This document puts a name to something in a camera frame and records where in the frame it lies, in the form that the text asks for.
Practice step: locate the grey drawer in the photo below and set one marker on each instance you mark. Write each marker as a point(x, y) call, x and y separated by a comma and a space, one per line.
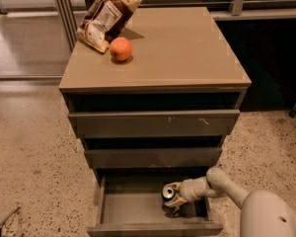
point(132, 206)
point(153, 158)
point(154, 124)

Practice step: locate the grey metal floor rod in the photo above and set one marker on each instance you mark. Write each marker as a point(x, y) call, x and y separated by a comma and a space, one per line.
point(8, 215)

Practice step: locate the brown chip bag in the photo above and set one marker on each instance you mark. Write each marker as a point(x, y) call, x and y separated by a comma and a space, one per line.
point(104, 21)

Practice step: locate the grey top drawer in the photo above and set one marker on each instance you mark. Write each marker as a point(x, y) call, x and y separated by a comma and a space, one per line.
point(154, 124)

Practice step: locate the grey bottom drawer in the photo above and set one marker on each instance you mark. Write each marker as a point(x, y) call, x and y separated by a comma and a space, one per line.
point(132, 206)

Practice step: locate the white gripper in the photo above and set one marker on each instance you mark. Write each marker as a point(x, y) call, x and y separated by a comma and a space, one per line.
point(189, 191)

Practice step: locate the orange fruit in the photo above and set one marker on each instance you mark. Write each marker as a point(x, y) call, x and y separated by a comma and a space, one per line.
point(120, 49)

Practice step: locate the grey drawer cabinet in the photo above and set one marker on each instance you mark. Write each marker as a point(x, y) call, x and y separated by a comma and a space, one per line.
point(180, 62)

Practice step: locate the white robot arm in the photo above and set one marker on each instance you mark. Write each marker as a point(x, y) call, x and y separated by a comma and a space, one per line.
point(263, 213)

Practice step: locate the grey middle drawer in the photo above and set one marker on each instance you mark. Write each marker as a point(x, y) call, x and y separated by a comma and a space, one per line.
point(153, 158)

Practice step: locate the blue pepsi can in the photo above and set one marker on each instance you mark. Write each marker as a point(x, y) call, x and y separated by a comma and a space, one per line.
point(167, 193)

